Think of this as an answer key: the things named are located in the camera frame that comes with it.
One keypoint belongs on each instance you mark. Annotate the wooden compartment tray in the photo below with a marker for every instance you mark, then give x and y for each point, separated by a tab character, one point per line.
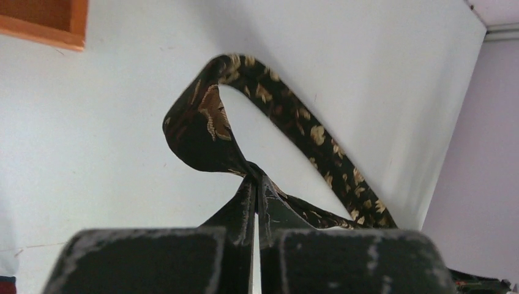
58	23

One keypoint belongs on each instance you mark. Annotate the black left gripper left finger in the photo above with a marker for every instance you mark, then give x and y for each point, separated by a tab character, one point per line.
215	257

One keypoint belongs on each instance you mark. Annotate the green gold patterned tie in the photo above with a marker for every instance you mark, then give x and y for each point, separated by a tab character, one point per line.
470	283

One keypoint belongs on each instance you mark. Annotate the dark red striped tie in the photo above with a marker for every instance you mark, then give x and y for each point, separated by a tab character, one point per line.
8	285

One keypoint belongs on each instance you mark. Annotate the black gold floral tie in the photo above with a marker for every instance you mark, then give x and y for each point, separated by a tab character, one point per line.
198	131

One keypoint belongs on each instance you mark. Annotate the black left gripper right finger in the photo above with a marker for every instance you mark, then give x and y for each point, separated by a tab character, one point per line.
297	258

